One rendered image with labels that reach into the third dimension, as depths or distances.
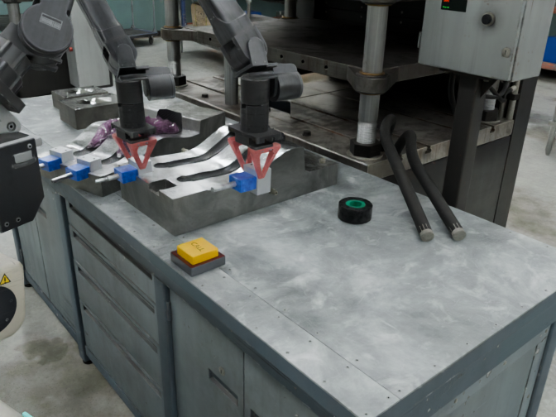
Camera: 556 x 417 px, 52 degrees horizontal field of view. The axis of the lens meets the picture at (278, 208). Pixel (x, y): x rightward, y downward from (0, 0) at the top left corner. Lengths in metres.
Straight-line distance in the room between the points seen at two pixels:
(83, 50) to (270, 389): 4.88
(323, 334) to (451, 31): 1.02
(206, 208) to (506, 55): 0.86
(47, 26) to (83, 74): 4.78
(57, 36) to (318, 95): 1.35
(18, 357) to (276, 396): 1.39
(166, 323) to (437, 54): 1.05
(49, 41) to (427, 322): 0.77
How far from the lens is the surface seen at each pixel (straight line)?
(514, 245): 1.35
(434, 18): 1.74
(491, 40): 1.65
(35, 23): 0.99
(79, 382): 2.16
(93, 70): 5.79
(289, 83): 1.16
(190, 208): 1.26
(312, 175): 1.47
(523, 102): 2.44
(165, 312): 1.40
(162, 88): 1.32
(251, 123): 1.14
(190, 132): 1.72
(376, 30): 1.72
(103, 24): 1.36
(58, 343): 2.36
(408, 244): 1.27
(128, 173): 1.36
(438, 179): 2.09
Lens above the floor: 1.39
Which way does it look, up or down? 25 degrees down
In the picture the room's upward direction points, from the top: 1 degrees clockwise
